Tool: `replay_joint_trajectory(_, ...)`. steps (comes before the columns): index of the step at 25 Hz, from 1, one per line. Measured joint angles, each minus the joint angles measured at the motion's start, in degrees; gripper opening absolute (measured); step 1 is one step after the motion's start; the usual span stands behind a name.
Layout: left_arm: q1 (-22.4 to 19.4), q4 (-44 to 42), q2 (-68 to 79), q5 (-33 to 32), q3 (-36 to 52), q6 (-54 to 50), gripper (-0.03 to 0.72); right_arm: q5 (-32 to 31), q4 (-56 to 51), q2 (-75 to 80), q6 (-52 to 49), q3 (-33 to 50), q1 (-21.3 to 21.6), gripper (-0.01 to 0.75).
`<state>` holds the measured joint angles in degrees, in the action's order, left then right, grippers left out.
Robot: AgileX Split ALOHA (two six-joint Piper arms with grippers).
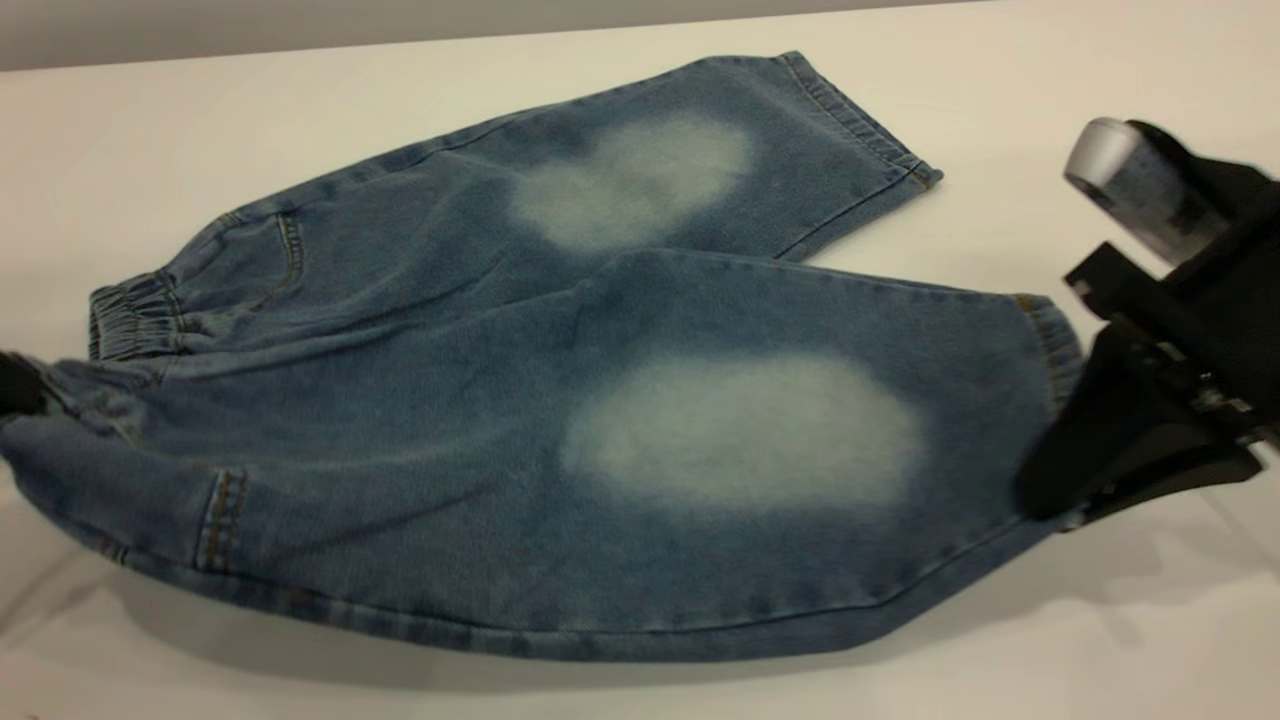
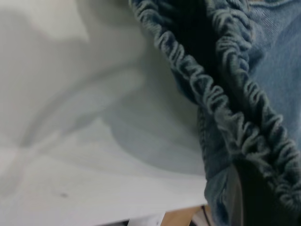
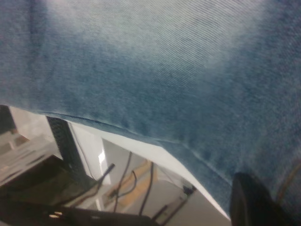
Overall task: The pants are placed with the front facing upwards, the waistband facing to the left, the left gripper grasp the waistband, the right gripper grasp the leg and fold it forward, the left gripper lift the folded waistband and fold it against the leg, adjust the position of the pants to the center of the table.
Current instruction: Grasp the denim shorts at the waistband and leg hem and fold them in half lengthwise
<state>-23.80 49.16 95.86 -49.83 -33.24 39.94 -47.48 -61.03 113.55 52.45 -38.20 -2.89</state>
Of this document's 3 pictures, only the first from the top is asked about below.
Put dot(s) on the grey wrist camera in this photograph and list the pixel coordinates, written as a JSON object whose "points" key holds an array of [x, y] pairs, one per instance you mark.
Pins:
{"points": [[1130, 185]]}

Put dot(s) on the blue denim jeans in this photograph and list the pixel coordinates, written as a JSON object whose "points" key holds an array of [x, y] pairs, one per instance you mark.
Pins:
{"points": [[500, 400]]}

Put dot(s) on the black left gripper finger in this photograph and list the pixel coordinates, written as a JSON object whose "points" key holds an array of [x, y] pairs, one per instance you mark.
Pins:
{"points": [[20, 385]]}

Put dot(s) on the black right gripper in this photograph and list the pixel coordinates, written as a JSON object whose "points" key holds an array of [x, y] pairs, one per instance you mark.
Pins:
{"points": [[1220, 330]]}

